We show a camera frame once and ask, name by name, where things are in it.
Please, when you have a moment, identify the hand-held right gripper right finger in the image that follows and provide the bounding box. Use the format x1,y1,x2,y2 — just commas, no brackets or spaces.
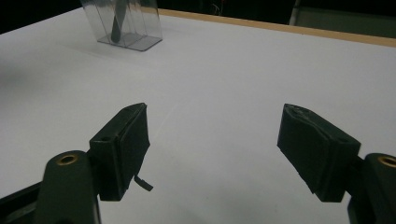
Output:
276,103,396,224

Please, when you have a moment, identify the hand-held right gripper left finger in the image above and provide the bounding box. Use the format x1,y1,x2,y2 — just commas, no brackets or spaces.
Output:
34,102,154,224

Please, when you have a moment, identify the clear acrylic organizer box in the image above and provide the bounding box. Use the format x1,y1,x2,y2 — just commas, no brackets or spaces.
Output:
79,0,163,52

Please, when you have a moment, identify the black makeup brush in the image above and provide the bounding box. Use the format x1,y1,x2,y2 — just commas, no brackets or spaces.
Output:
110,0,129,44

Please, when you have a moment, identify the grey panel with white post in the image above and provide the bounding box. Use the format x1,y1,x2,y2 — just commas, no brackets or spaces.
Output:
289,0,396,39

